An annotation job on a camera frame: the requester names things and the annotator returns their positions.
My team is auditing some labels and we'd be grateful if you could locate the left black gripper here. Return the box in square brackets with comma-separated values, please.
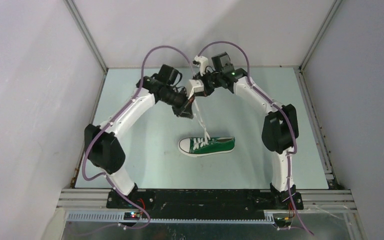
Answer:
[159, 87, 195, 119]

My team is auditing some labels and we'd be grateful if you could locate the green canvas sneaker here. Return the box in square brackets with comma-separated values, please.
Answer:
[177, 136, 236, 158]

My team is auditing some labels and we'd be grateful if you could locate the white shoelace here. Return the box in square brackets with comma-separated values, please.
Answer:
[190, 97, 213, 152]

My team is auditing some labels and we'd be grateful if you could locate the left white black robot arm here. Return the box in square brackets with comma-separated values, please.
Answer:
[84, 64, 194, 208]

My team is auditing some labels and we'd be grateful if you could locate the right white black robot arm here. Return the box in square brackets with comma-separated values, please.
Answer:
[188, 52, 299, 210]

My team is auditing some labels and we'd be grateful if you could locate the left controller board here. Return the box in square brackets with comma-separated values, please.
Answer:
[123, 211, 142, 221]

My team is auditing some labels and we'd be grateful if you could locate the controller board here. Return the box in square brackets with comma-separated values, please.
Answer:
[273, 217, 294, 229]
[123, 211, 142, 221]

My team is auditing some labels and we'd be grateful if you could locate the right controller board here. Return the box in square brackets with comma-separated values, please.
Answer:
[273, 217, 294, 229]

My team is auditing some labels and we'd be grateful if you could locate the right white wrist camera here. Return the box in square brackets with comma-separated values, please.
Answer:
[192, 55, 209, 76]

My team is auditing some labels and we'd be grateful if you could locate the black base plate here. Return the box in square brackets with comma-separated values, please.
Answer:
[106, 187, 304, 220]

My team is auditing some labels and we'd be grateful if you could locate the grey slotted cable duct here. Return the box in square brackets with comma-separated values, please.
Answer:
[66, 210, 275, 225]

